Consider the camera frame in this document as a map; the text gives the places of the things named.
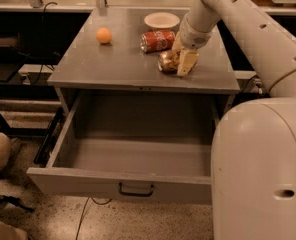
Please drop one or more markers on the white bowl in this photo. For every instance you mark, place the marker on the white bowl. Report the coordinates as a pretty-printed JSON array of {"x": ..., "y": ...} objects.
[{"x": 161, "y": 20}]

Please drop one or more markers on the black drawer handle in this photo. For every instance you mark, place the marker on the black drawer handle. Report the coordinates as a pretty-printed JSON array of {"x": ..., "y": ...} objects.
[{"x": 132, "y": 191}]

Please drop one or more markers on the orange fruit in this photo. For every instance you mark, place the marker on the orange fruit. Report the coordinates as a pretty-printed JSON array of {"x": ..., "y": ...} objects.
[{"x": 103, "y": 35}]

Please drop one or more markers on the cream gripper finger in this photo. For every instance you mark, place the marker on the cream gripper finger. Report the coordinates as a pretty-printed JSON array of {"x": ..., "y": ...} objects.
[
  {"x": 177, "y": 45},
  {"x": 187, "y": 60}
]

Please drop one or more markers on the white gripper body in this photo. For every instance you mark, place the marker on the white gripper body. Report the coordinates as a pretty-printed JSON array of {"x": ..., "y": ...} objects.
[{"x": 194, "y": 35}]

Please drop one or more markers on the black drawer slide rail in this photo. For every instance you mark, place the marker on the black drawer slide rail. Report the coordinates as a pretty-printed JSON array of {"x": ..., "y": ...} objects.
[{"x": 41, "y": 155}]

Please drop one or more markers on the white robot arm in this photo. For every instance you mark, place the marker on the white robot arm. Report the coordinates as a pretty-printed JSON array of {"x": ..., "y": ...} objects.
[{"x": 253, "y": 156}]

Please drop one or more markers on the red cola can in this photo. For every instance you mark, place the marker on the red cola can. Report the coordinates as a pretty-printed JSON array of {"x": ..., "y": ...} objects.
[{"x": 158, "y": 40}]

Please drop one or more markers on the open grey top drawer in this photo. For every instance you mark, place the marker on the open grey top drawer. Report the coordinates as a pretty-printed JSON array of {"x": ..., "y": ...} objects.
[{"x": 91, "y": 159}]

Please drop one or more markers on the grey cabinet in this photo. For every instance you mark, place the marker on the grey cabinet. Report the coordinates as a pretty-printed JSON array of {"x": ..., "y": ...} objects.
[{"x": 120, "y": 84}]

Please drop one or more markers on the black tool on floor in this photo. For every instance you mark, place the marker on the black tool on floor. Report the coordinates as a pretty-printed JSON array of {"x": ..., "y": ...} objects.
[{"x": 14, "y": 201}]

